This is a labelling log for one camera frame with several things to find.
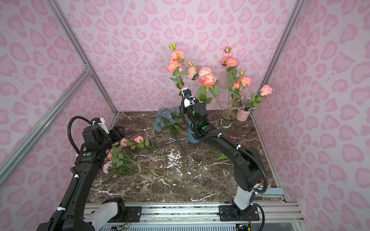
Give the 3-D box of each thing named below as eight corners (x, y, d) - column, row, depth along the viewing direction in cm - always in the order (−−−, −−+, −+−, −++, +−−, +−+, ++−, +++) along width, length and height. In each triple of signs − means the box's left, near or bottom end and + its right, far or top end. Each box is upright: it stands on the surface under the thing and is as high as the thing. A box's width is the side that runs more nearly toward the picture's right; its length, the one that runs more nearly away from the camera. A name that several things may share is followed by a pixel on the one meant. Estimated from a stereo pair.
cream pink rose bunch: (100, 175, 88) (96, 173, 85) (110, 149, 100) (107, 146, 96) (136, 175, 88) (134, 173, 85) (142, 149, 100) (141, 146, 96)
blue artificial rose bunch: (154, 135, 106) (150, 125, 97) (157, 117, 117) (154, 106, 108) (181, 135, 106) (180, 125, 97) (182, 117, 117) (181, 106, 108)
